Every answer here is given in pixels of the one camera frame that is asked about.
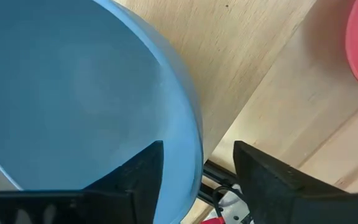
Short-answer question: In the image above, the silver metal bracket plate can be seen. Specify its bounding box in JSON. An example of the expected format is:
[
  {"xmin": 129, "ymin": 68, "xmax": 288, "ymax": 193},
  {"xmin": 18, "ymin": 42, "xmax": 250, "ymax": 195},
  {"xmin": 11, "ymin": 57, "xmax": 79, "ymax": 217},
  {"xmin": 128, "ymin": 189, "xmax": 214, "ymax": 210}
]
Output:
[{"xmin": 208, "ymin": 183, "xmax": 252, "ymax": 224}]

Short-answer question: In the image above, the small red connector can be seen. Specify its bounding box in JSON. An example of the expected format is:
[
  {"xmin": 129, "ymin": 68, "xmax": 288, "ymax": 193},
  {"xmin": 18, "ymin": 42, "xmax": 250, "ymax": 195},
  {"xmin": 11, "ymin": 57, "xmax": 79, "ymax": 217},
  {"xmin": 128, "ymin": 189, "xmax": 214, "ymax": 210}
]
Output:
[{"xmin": 201, "ymin": 217, "xmax": 226, "ymax": 224}]

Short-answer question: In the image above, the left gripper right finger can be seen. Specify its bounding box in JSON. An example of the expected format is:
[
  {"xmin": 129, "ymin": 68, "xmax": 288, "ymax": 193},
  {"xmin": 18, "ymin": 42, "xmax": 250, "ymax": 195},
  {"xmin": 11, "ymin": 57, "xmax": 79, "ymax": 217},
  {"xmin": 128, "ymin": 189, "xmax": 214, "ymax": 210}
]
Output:
[{"xmin": 232, "ymin": 140, "xmax": 358, "ymax": 224}]

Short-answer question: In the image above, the thin black cable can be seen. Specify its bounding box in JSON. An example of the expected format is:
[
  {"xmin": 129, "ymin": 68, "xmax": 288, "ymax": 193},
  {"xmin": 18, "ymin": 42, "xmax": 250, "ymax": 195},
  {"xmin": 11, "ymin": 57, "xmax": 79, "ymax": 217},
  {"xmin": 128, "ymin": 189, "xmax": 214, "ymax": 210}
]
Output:
[{"xmin": 211, "ymin": 185, "xmax": 252, "ymax": 224}]

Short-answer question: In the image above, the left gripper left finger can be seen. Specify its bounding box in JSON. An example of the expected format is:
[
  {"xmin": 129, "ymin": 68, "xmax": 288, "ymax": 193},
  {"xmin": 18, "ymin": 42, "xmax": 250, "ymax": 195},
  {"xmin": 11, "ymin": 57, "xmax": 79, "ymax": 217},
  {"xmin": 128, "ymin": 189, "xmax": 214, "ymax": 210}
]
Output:
[{"xmin": 0, "ymin": 140, "xmax": 165, "ymax": 224}]

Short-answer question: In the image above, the blue plastic bowl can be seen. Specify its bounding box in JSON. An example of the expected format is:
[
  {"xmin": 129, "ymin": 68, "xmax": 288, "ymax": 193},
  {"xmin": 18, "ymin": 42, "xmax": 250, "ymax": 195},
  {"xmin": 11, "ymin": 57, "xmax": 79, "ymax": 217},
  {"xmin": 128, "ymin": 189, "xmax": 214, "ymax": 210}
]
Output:
[{"xmin": 0, "ymin": 0, "xmax": 204, "ymax": 224}]

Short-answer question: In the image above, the black aluminium table frame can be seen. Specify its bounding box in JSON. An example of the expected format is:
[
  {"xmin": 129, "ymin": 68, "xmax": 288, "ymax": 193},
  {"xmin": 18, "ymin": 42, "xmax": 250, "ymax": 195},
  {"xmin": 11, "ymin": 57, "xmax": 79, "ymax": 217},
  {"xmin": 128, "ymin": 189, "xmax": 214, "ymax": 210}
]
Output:
[{"xmin": 196, "ymin": 159, "xmax": 239, "ymax": 207}]

